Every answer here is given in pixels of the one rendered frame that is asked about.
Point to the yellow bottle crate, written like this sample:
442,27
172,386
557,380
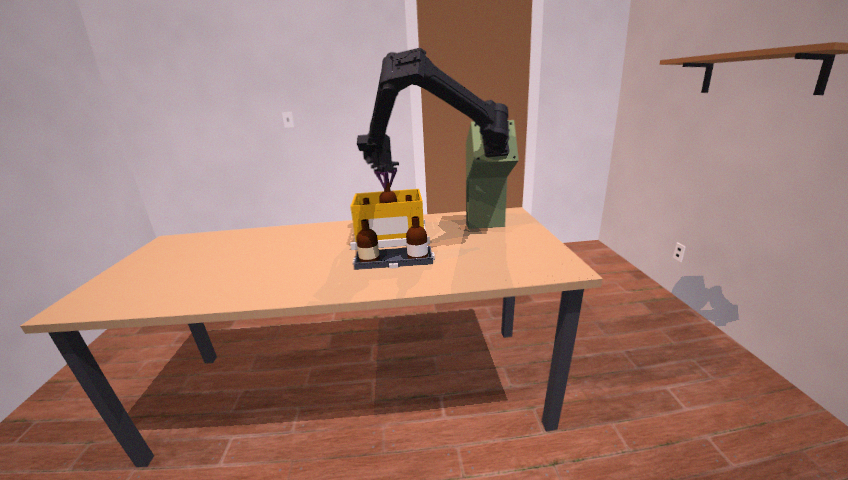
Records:
388,220

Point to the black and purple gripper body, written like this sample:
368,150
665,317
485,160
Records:
385,162

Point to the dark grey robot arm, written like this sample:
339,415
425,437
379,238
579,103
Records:
398,72

